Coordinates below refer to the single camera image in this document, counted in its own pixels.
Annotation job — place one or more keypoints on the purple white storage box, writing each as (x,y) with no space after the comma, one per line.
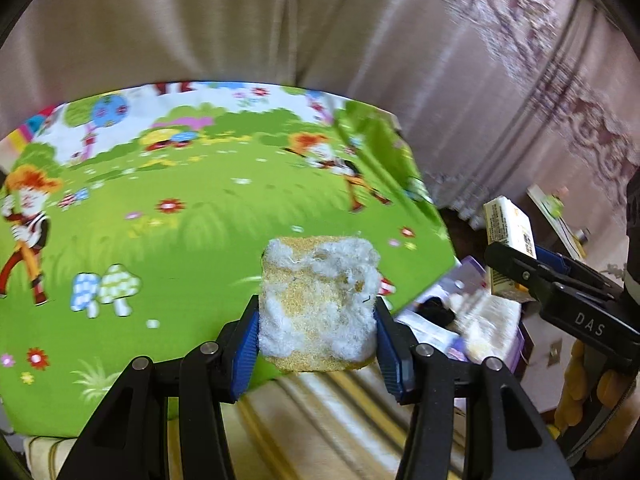
(465,278)

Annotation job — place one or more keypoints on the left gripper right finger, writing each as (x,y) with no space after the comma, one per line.
(393,354)

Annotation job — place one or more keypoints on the green small toy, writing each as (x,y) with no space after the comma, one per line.
(554,202)

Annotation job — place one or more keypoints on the white side table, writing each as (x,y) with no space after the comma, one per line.
(549,232)

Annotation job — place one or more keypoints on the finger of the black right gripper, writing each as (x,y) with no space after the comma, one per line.
(555,261)
(520,268)

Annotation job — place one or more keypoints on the yellow white scrub sponge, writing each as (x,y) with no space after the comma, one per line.
(316,303)

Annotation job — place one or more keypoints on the striped beige blanket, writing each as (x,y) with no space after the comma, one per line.
(341,425)

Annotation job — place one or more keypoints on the white orange tissue pack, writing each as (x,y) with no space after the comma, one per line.
(508,225)

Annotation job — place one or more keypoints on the green cartoon print cloth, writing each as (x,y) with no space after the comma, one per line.
(133,222)

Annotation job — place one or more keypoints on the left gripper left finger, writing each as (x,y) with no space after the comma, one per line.
(238,343)

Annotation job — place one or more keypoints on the white fluffy mitten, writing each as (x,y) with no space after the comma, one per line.
(488,324)

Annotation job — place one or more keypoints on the beige satin curtain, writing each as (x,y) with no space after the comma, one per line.
(492,95)

